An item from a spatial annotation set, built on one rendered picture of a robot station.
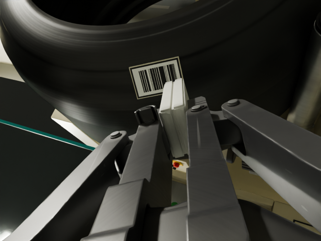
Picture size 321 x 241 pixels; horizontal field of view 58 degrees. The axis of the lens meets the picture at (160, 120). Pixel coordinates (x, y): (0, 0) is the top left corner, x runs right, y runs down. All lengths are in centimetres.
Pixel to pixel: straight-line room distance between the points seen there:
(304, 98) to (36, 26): 40
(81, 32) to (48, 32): 5
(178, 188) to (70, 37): 68
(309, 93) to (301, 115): 7
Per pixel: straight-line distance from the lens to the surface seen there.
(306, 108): 50
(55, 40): 42
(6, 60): 115
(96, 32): 39
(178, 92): 18
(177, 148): 16
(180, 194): 97
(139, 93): 35
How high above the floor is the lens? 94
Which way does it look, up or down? 22 degrees up
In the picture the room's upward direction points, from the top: 77 degrees counter-clockwise
